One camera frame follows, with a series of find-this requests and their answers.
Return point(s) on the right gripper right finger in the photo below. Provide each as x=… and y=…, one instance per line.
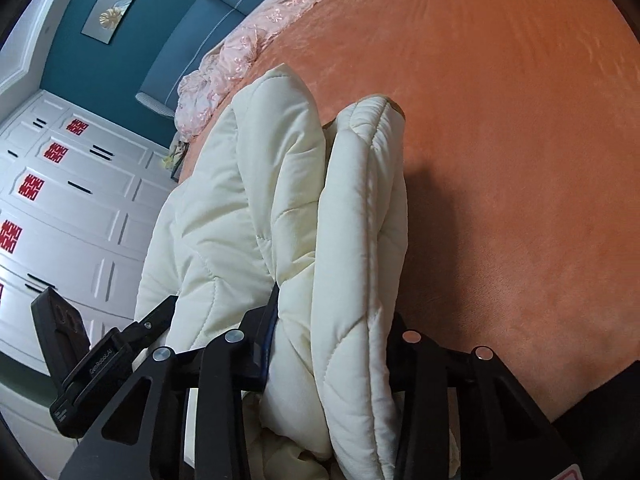
x=466, y=405

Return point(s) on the white wardrobe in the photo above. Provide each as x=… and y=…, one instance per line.
x=85, y=236

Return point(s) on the cream quilted jacket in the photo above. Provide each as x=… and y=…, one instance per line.
x=280, y=203

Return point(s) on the yellowish items on nightstand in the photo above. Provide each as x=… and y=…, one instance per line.
x=176, y=154

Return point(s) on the red double-happiness sticker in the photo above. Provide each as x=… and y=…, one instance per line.
x=77, y=126
x=9, y=236
x=30, y=187
x=55, y=152

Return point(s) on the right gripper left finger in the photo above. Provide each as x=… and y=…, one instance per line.
x=179, y=415

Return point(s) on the orange plush bed cover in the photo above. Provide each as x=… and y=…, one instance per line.
x=522, y=170

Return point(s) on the pink floral quilt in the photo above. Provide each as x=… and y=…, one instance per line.
x=201, y=91

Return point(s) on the blue upholstered headboard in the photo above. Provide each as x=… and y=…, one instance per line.
x=203, y=27

